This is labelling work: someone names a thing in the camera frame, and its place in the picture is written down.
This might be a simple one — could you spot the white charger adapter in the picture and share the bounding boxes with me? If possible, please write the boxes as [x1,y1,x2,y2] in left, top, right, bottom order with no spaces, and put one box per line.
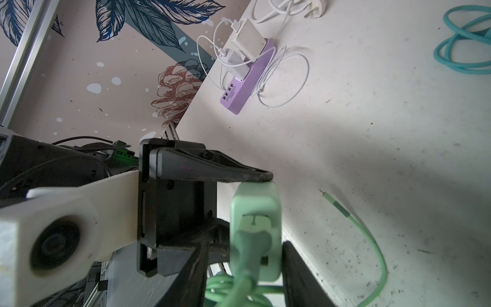
[230,18,267,60]

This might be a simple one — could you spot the green charger adapter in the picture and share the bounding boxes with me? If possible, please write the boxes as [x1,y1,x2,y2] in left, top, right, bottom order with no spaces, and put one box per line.
[230,181,282,282]

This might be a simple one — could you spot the white charger cable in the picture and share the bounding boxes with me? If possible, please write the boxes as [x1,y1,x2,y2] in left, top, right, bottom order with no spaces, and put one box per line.
[196,17,311,109]

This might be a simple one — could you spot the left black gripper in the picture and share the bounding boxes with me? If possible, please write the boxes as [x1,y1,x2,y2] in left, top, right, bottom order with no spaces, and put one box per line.
[137,138,274,278]

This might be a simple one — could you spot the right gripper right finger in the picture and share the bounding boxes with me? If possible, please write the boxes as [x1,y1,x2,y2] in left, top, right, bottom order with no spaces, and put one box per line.
[281,241,336,307]

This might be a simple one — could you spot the teal multi-head cable coiled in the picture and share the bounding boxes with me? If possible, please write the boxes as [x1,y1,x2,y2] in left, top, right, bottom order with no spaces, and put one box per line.
[433,4,491,76]

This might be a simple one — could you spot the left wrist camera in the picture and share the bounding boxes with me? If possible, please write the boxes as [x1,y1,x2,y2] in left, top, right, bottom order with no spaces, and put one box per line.
[1,171,139,306]

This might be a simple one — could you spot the purple socket white cord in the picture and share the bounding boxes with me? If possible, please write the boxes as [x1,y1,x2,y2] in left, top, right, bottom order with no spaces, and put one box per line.
[249,0,329,24]

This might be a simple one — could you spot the purple power socket strip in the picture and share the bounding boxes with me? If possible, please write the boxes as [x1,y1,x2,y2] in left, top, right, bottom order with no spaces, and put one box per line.
[220,39,276,115]

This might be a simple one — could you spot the light green cable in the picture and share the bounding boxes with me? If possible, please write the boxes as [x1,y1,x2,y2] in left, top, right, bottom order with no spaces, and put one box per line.
[203,189,389,307]

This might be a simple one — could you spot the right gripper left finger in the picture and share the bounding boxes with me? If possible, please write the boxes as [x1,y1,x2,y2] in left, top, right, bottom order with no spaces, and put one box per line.
[155,245,208,306]

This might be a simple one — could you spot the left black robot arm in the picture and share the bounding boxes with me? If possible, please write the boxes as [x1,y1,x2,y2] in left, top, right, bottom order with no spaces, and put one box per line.
[1,136,281,287]

